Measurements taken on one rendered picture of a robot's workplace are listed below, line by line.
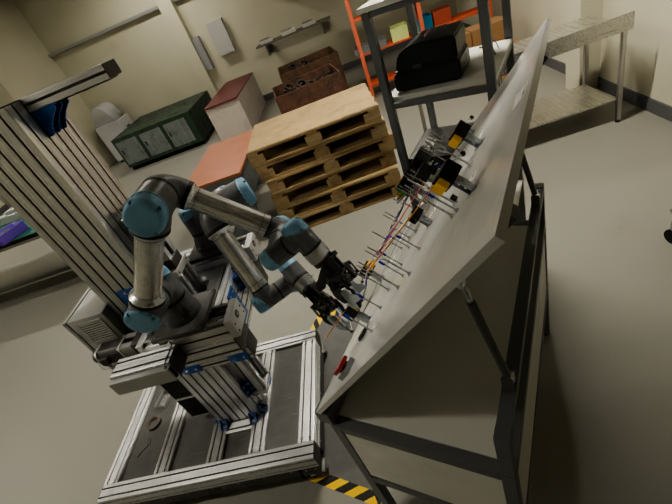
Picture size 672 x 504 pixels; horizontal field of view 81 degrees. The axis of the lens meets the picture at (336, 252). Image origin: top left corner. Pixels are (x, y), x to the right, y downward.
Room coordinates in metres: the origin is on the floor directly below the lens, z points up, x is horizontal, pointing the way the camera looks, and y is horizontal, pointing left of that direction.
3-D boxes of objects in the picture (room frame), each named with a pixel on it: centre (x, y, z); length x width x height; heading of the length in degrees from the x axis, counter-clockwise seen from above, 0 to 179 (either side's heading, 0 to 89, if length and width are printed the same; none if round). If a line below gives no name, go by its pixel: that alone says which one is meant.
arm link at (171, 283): (1.30, 0.66, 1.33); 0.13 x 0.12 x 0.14; 168
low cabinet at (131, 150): (9.54, 2.29, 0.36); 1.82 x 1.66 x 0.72; 78
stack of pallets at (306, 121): (3.98, -0.31, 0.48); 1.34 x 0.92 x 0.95; 82
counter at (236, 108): (8.97, 0.65, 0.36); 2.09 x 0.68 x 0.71; 168
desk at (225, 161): (4.68, 0.77, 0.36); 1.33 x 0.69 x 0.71; 168
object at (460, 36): (1.85, -0.75, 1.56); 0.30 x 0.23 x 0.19; 52
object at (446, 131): (1.88, -0.77, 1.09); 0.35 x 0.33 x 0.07; 141
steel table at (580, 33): (3.56, -2.17, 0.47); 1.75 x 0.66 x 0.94; 78
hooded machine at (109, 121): (10.38, 3.58, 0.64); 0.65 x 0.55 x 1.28; 78
